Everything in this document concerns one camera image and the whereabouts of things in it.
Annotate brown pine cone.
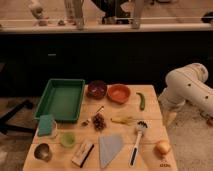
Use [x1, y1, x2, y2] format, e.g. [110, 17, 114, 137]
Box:
[92, 113, 106, 131]

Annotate dark red bowl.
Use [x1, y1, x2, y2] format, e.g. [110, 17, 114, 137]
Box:
[86, 80, 107, 100]

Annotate black chair base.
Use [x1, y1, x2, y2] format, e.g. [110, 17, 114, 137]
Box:
[0, 98, 37, 135]

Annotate light blue cloth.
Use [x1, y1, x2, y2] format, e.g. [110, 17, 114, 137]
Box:
[99, 134, 124, 169]

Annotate teal sponge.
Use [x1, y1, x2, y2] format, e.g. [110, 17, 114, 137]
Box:
[38, 115, 54, 137]

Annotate small green cup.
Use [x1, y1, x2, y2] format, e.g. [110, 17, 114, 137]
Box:
[60, 132, 75, 148]

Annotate orange bowl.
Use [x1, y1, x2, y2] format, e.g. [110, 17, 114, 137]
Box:
[107, 84, 131, 104]

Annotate metal cup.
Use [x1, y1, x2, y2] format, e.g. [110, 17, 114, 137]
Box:
[34, 143, 52, 162]

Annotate green plastic tray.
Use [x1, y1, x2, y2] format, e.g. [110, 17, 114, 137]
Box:
[34, 79, 85, 123]

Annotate small pen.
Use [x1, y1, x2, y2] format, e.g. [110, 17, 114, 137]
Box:
[95, 106, 104, 114]

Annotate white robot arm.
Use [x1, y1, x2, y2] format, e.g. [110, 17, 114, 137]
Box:
[158, 63, 213, 126]

